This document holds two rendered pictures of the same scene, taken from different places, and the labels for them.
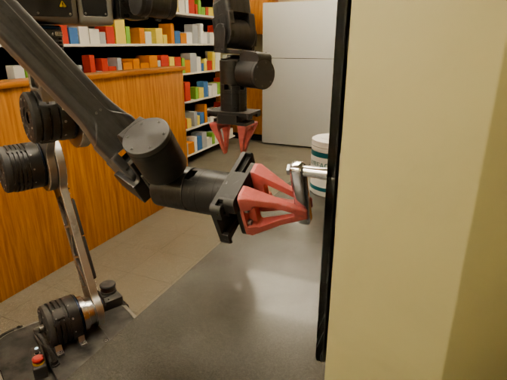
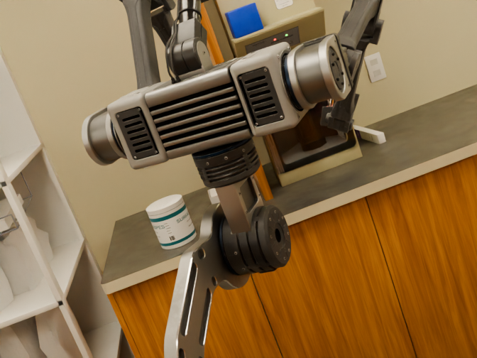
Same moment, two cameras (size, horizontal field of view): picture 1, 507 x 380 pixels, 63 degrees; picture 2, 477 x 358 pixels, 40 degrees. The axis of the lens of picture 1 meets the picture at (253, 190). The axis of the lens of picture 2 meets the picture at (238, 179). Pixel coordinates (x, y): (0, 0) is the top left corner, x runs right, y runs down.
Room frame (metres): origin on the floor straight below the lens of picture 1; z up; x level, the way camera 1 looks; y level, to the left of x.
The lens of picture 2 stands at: (1.75, 1.84, 1.65)
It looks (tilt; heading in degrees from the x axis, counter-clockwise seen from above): 15 degrees down; 245
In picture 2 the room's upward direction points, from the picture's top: 20 degrees counter-clockwise
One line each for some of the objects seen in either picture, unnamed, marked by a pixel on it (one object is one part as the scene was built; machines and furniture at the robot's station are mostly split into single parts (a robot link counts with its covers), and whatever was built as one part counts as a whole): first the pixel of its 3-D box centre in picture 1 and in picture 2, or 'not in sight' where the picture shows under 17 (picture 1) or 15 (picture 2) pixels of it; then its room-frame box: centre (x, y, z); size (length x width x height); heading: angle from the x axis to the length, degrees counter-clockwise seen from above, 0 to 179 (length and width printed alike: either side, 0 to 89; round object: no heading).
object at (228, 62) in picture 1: (235, 72); not in sight; (0.90, 0.04, 1.27); 0.07 x 0.06 x 0.07; 40
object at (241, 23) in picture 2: not in sight; (243, 20); (0.61, -0.13, 1.56); 0.10 x 0.10 x 0.09; 66
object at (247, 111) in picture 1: (233, 101); not in sight; (0.91, 0.04, 1.21); 0.10 x 0.07 x 0.07; 66
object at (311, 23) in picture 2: not in sight; (280, 37); (0.52, -0.09, 1.46); 0.32 x 0.11 x 0.10; 156
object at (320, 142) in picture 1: (334, 164); (171, 221); (1.09, -0.22, 1.02); 0.13 x 0.13 x 0.15
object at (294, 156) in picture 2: (359, 159); (302, 109); (0.50, -0.13, 1.19); 0.30 x 0.01 x 0.40; 156
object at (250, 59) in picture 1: (247, 56); not in sight; (0.88, 0.01, 1.30); 0.11 x 0.09 x 0.12; 40
